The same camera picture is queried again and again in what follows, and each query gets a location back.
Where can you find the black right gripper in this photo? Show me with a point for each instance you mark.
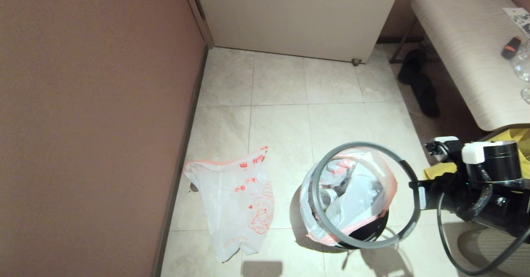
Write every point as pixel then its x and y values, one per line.
pixel 439 194

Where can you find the white trash bag with rubbish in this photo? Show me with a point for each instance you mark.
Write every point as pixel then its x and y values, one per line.
pixel 356 202

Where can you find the white red-printed bag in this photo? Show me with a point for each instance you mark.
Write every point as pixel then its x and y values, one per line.
pixel 232 202

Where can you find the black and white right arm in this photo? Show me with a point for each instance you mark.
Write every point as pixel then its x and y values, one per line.
pixel 492 161

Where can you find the yellow fabric bag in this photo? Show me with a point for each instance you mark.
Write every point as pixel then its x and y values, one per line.
pixel 434 173

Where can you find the black round trash bin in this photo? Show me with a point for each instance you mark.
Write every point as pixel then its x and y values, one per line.
pixel 368 231

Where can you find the black slipper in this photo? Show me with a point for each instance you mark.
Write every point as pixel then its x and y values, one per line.
pixel 426 97
pixel 412 66

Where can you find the clear plastic bottle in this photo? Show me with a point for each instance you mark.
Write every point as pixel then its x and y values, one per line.
pixel 328 197

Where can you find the small metal door stop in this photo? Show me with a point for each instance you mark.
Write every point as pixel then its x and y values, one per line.
pixel 355 62

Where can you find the beige wood-grain bench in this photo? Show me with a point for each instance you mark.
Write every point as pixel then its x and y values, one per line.
pixel 463 53

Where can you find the clear drinking glass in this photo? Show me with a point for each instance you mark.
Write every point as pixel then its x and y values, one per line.
pixel 522 63
pixel 526 95

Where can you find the black remote with red button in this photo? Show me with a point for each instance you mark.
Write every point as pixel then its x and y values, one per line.
pixel 511 48

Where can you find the printed paper card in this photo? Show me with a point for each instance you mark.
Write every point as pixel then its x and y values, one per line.
pixel 517 18

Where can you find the white door panel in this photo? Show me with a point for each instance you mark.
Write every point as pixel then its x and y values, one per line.
pixel 298 16

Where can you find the round metal floor drain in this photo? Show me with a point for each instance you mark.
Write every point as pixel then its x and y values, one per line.
pixel 193 187

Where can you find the dark baseboard strip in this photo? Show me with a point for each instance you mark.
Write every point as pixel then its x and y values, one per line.
pixel 181 161

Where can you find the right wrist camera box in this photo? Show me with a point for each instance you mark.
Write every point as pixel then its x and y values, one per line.
pixel 439 146

